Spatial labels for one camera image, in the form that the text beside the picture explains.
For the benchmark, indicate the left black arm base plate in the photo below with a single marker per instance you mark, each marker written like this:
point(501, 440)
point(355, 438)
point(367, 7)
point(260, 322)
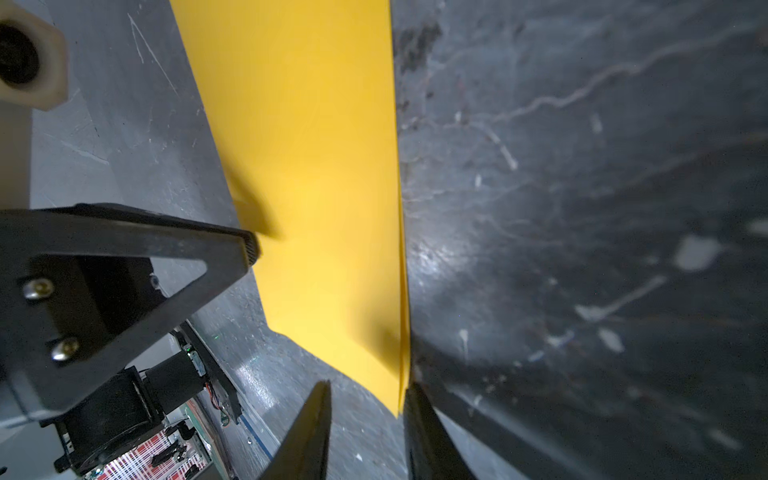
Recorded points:
point(226, 392)

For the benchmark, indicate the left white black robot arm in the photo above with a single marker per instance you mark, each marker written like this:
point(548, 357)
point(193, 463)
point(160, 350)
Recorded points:
point(114, 417)

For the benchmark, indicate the yellow square paper sheet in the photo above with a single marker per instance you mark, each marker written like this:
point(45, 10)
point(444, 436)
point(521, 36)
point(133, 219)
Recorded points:
point(300, 99)

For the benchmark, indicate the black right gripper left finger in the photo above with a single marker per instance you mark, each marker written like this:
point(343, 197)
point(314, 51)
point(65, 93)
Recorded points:
point(303, 454)

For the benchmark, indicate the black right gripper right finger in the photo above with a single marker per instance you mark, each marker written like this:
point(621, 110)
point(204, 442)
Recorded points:
point(429, 450)

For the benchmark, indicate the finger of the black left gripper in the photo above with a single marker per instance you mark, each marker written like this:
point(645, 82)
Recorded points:
point(87, 288)

